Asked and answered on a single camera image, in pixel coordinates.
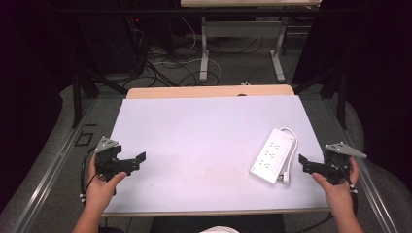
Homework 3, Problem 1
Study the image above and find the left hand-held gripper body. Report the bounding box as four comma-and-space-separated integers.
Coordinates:
93, 135, 138, 183

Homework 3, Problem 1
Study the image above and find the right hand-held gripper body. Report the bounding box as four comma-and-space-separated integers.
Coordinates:
310, 141, 368, 186

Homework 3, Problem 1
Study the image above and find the person's right hand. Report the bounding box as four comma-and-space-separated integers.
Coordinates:
311, 156, 361, 213

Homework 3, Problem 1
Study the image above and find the person's left hand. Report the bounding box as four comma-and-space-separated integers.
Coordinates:
84, 154, 128, 216

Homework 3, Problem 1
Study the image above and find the white power strip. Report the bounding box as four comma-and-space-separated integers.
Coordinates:
249, 127, 297, 186

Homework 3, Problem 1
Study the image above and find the white table mat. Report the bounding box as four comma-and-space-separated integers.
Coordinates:
104, 94, 330, 216

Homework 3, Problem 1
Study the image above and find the black metal stand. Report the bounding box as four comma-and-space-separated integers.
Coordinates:
292, 61, 349, 131
71, 69, 129, 129

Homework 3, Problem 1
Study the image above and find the person's dark clothing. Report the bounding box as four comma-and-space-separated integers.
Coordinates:
150, 214, 287, 233

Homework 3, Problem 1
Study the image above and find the dark computer tower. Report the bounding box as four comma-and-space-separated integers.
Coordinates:
77, 14, 145, 76

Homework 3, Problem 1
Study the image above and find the white-legged desk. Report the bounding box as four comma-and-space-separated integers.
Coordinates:
180, 0, 323, 83

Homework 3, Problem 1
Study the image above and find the white power strip cable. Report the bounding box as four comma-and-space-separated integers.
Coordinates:
277, 126, 299, 186

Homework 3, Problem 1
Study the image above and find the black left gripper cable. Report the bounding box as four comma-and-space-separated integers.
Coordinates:
79, 146, 99, 205

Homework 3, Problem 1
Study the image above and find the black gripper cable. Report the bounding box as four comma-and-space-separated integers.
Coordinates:
300, 157, 360, 233
79, 146, 99, 205

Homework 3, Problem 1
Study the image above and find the black square floor frame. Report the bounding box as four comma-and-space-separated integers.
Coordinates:
74, 131, 95, 148

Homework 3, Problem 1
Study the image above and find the aluminium floor rail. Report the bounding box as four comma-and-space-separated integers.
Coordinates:
323, 98, 400, 233
9, 96, 98, 233

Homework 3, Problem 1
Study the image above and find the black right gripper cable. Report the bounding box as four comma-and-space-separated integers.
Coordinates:
300, 157, 360, 233

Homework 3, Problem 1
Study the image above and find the tangle of floor cables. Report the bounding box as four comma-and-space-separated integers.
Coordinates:
124, 16, 263, 89

